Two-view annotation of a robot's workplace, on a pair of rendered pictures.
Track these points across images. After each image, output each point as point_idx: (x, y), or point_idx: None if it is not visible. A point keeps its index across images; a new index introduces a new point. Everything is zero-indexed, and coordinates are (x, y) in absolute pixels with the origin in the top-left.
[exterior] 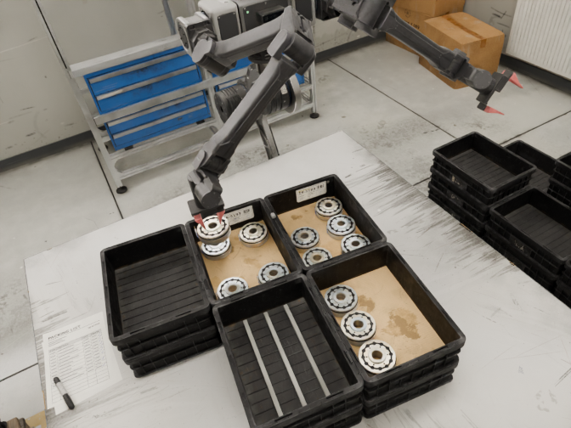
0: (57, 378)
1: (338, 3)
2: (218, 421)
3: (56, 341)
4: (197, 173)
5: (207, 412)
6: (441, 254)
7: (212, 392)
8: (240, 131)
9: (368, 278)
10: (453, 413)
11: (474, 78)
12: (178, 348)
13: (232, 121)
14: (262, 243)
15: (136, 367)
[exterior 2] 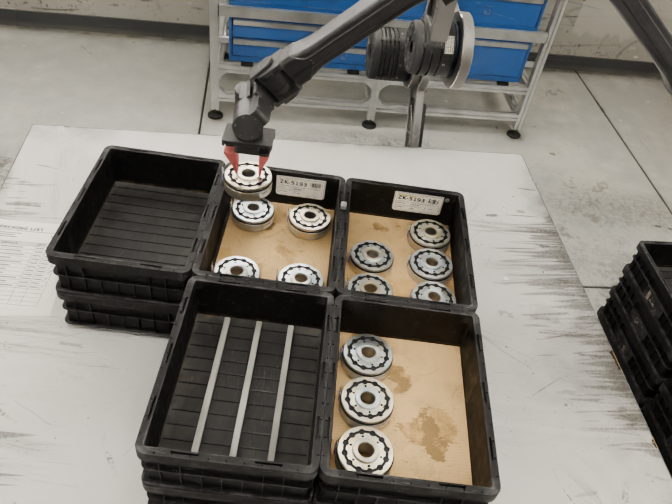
0: None
1: None
2: (126, 427)
3: (6, 233)
4: (250, 86)
5: (121, 408)
6: (556, 377)
7: (142, 389)
8: (328, 50)
9: (423, 350)
10: None
11: None
12: (130, 311)
13: (323, 31)
14: (314, 237)
15: (69, 307)
